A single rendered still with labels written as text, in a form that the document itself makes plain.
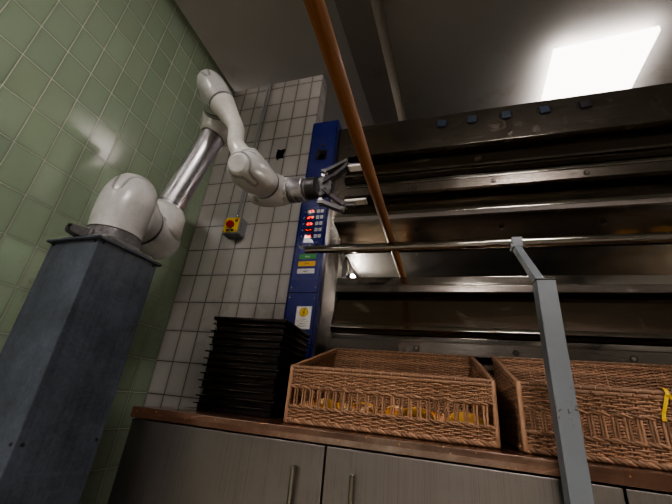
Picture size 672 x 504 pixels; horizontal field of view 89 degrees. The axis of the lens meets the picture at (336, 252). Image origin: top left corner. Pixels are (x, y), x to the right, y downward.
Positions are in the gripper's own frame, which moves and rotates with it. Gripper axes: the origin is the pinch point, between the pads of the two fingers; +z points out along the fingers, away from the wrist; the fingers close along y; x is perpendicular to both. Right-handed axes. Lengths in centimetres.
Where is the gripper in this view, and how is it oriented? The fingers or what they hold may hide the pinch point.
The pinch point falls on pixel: (364, 183)
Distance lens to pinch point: 113.2
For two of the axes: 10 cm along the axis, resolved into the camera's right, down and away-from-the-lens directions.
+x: -2.8, -4.1, -8.7
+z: 9.5, -0.3, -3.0
